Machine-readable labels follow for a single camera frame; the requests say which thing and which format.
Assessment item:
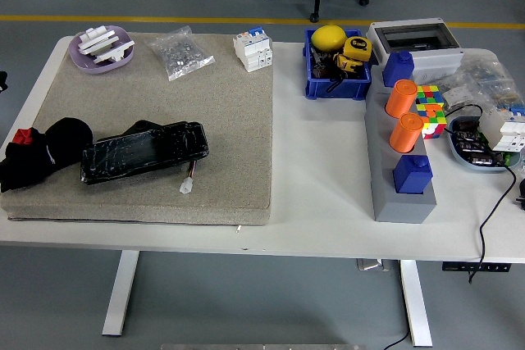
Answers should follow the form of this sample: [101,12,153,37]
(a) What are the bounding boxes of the black rag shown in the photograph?
[0,117,94,193]

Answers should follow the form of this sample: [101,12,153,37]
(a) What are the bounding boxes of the black desk control panel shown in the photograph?
[441,261,513,273]

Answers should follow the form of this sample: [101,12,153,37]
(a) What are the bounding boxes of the purple plastic bowl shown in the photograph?
[67,25,136,75]

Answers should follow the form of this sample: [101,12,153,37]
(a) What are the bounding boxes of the white plastic strips stack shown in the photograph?
[77,26,120,56]

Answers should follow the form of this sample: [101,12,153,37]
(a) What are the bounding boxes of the clear bag of screws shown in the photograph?
[145,25,217,83]

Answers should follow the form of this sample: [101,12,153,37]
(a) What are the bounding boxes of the grey-brown mat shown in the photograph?
[0,32,275,227]

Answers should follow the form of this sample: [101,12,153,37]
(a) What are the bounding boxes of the white table leg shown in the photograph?
[101,250,140,337]
[399,259,434,348]

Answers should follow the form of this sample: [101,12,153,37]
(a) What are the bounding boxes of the brown cylindrical part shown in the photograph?
[311,63,334,80]

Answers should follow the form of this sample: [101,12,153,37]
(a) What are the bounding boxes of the yellow ball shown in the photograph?
[310,25,349,52]

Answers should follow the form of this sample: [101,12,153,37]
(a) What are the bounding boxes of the blue plastic bin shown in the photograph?
[303,27,372,101]

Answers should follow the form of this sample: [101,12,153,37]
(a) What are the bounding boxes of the yellow black tool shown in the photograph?
[331,52,364,76]

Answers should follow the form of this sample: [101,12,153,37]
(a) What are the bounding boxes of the yellow tape measure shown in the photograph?
[342,36,373,62]

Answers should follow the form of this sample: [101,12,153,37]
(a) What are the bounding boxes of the blue block with knob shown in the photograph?
[392,154,435,195]
[381,50,416,89]

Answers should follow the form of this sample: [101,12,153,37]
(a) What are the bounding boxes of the orange cylinder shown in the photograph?
[384,79,418,119]
[388,111,424,154]

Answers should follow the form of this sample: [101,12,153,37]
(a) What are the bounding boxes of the grey metal box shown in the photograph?
[355,258,390,272]

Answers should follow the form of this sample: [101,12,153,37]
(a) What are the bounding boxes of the grey block holder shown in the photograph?
[363,65,439,225]

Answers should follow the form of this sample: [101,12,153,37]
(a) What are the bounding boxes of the colourful puzzle cube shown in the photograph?
[414,84,446,116]
[416,103,448,140]

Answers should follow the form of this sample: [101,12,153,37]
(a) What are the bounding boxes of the white electrical distribution box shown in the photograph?
[365,17,465,76]

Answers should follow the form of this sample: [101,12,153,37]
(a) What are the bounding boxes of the clear bag with white label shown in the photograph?
[441,85,477,109]

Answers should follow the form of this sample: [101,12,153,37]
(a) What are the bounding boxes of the light blue bowl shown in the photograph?
[445,116,522,174]

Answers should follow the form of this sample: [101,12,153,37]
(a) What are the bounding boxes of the dark electronic parts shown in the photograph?
[454,118,508,167]

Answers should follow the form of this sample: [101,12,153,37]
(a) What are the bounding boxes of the clear bag of electronic parts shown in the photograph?
[459,52,525,113]

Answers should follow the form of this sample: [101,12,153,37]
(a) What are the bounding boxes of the white circuit breaker module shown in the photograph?
[478,106,525,152]

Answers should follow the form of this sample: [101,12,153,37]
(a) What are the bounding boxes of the white connector with wires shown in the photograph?
[179,161,199,195]

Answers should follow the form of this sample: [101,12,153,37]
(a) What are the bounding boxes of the white circuit breaker blue switch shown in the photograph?
[232,25,275,74]

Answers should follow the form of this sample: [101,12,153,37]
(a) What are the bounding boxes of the black floor cable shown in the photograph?
[383,330,412,350]

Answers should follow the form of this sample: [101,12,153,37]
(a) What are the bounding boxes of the black power cable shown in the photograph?
[444,103,518,284]

